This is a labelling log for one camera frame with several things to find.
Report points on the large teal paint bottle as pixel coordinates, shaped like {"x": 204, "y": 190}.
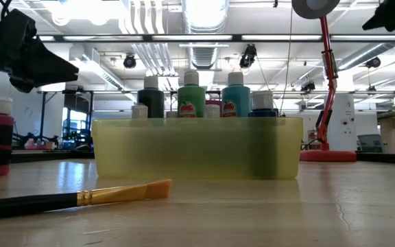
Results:
{"x": 236, "y": 97}

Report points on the large green paint bottle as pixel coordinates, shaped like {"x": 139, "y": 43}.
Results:
{"x": 191, "y": 97}

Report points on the black ceiling spotlight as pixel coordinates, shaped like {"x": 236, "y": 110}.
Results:
{"x": 373, "y": 62}
{"x": 129, "y": 61}
{"x": 249, "y": 56}
{"x": 308, "y": 85}

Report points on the small blue paint bottle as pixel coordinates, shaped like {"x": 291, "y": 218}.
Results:
{"x": 262, "y": 101}

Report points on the paintbrush gold ferrule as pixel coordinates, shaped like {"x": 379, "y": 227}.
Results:
{"x": 115, "y": 195}

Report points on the silver round air duct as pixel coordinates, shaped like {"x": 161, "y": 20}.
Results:
{"x": 202, "y": 20}

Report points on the black background robot arm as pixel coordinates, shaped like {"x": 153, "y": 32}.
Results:
{"x": 36, "y": 140}

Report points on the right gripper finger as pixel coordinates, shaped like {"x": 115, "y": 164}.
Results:
{"x": 382, "y": 20}

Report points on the red lamp stand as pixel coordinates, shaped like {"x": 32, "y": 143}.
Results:
{"x": 328, "y": 156}

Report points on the large black paint bottle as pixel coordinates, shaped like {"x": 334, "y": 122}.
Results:
{"x": 152, "y": 101}

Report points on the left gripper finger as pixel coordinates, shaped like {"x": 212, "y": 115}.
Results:
{"x": 50, "y": 68}

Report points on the grey background bin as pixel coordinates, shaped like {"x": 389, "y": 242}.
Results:
{"x": 370, "y": 143}

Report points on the white round pillar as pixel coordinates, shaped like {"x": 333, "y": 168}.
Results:
{"x": 341, "y": 123}

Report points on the yellow translucent plastic bin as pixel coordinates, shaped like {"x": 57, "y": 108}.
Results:
{"x": 197, "y": 151}

